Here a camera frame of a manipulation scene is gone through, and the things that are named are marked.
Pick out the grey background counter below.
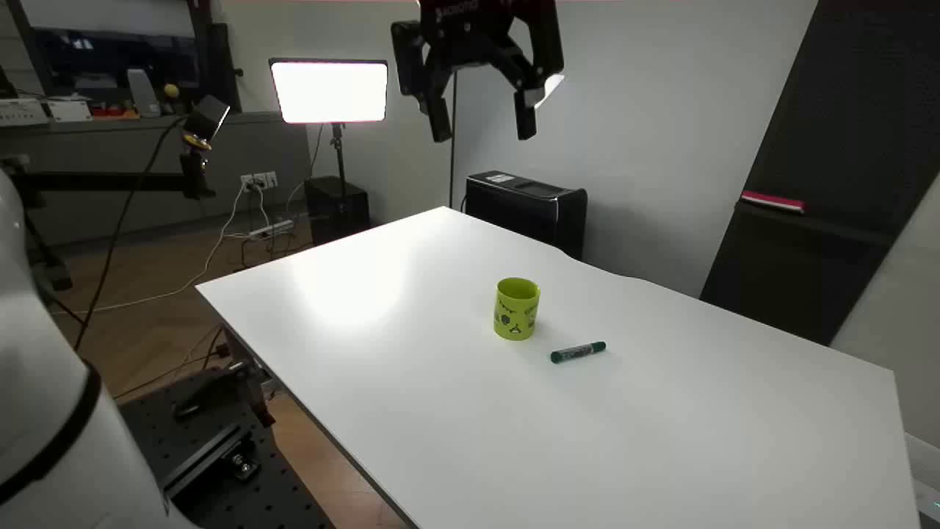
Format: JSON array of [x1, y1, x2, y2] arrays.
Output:
[[0, 110, 315, 250]]

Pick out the black perforated breadboard base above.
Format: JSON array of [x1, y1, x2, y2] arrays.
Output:
[[115, 363, 337, 529]]

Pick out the white floor power strip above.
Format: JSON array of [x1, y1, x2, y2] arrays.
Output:
[[243, 214, 296, 245]]

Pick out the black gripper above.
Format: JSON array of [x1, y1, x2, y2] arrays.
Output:
[[388, 0, 569, 147]]

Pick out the white wall socket strip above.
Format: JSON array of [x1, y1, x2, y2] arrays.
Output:
[[239, 170, 283, 194]]

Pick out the thin black camera cable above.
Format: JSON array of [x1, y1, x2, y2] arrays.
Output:
[[71, 116, 190, 354]]

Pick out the white power cable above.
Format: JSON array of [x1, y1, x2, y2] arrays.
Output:
[[93, 182, 272, 319]]

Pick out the small black box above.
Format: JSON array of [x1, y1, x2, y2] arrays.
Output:
[[302, 173, 372, 247]]

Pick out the green printed mug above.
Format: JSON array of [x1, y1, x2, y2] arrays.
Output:
[[490, 276, 544, 345]]

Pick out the bright rectangular light panel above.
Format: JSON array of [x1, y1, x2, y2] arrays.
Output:
[[268, 57, 393, 131]]

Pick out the pink label strip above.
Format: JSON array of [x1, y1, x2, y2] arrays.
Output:
[[738, 188, 811, 219]]

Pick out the black light stand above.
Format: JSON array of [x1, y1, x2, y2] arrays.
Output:
[[330, 123, 352, 185]]

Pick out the large black computer case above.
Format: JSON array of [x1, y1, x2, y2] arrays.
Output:
[[465, 167, 591, 261]]

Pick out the tall black panel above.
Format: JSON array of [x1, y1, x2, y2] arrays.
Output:
[[698, 0, 940, 347]]

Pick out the black camera on mount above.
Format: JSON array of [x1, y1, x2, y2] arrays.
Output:
[[178, 92, 234, 156]]

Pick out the white papers on counter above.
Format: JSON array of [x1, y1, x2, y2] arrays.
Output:
[[0, 94, 98, 128]]

